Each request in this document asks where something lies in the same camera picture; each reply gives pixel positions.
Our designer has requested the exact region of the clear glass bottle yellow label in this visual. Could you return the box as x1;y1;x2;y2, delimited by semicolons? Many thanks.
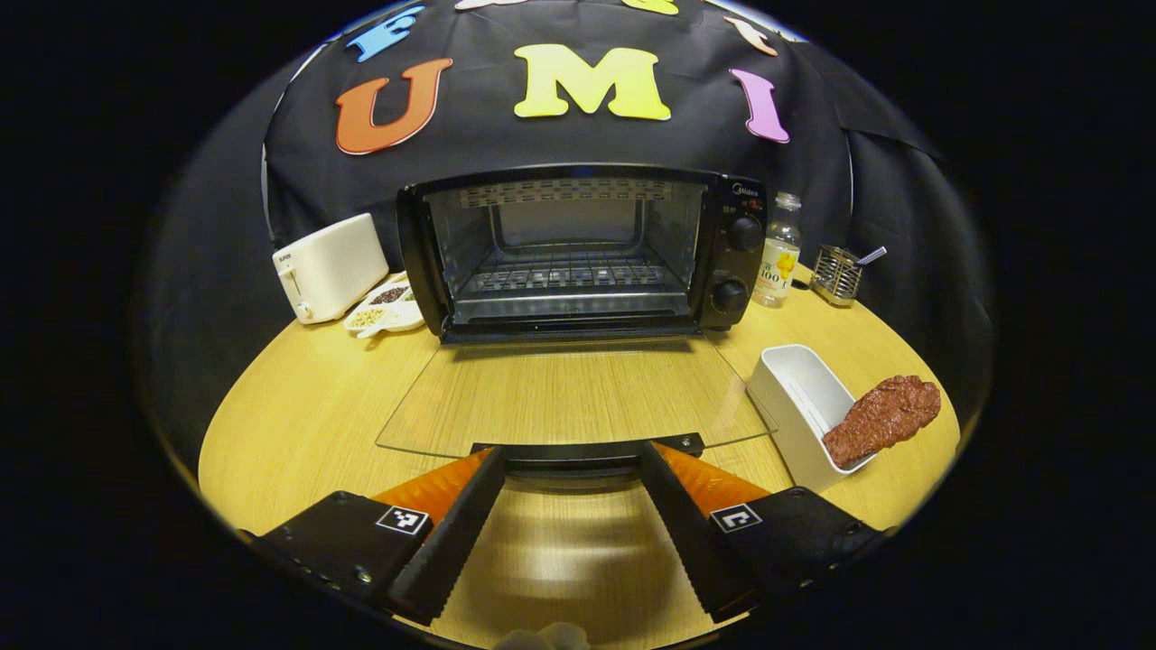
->
751;191;803;310

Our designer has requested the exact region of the white toaster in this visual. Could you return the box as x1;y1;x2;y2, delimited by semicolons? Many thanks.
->
271;212;391;326

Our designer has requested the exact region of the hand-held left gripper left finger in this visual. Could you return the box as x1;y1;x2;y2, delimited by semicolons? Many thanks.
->
244;445;507;627

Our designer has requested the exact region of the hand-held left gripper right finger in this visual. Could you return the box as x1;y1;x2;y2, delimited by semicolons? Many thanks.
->
637;441;890;624

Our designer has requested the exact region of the white divided plate of beans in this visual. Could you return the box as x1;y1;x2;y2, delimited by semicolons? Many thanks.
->
341;271;427;340

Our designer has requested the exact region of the black backdrop cloth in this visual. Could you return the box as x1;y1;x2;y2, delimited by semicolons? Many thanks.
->
135;0;994;434

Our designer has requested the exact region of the white rectangular tray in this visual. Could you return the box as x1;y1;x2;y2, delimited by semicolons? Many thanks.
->
746;343;879;495

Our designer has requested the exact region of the black electric oven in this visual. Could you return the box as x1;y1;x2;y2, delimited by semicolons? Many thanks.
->
375;162;778;493

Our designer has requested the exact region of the metal wire holder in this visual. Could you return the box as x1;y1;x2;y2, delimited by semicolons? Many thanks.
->
810;244;863;308

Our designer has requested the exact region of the brown steak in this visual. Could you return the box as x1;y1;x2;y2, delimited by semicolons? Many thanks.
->
822;375;942;470

